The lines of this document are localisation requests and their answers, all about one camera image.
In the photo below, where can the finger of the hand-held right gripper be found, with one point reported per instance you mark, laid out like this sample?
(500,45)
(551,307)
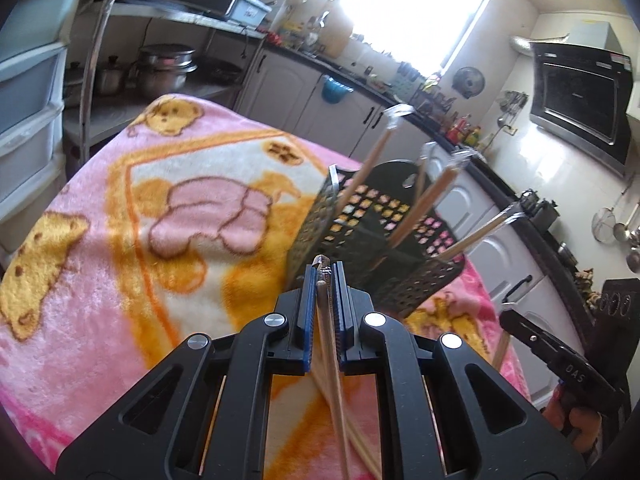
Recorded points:
(555,355)

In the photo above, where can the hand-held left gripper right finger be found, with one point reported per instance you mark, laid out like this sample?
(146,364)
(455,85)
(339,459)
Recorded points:
(340,310)

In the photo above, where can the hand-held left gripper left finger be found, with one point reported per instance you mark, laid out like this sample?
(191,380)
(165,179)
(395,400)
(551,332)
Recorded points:
(310,310)

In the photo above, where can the single chopstick pair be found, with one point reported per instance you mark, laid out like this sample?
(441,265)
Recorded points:
(327,340)
(501,352)

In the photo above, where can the dark grey perforated utensil holder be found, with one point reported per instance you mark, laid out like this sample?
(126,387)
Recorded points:
(320,240)

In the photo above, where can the bunch of bamboo chopsticks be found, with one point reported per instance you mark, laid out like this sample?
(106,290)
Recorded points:
(430,195)

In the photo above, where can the person's right hand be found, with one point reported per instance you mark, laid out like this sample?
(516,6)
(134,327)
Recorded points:
(580,422)

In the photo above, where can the steel ladle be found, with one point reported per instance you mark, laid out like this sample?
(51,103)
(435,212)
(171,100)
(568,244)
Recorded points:
(622,230)

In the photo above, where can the white kitchen base cabinets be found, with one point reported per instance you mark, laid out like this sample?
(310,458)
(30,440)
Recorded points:
(500,260)

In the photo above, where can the steel kettle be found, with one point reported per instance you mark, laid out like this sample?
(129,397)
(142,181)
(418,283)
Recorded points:
(532,207)

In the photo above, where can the row of condiment bottles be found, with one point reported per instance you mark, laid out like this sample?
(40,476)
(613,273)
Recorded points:
(462,132)

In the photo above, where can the pink printed blanket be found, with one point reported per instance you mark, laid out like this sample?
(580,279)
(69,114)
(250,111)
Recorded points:
(100,260)

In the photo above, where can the black range hood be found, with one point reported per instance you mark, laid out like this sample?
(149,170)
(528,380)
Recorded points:
(575,95)

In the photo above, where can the blue hanging basket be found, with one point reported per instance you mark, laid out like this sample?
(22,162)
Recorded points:
(336,90)

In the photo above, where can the black wok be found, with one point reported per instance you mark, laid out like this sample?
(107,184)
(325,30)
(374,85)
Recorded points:
(217,70)

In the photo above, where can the small grey fan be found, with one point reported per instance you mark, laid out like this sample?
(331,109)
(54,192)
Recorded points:
(469,82)

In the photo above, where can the beige cutting board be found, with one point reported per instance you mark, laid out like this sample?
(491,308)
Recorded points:
(337,35)

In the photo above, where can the stacked steel pots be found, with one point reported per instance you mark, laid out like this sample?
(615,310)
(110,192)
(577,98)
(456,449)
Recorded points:
(160,72)

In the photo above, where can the light blue plastic box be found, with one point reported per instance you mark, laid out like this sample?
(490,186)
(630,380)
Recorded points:
(247,10)

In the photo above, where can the small steel pot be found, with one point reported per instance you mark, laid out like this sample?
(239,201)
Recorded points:
(110,77)

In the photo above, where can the kitchen window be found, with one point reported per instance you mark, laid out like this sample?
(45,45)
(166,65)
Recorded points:
(415,10)

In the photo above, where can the metal kitchen rack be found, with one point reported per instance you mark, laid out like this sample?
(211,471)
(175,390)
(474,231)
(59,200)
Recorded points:
(175,12)

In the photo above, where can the plastic drawer cabinet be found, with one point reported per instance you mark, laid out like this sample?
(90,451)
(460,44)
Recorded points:
(30,85)

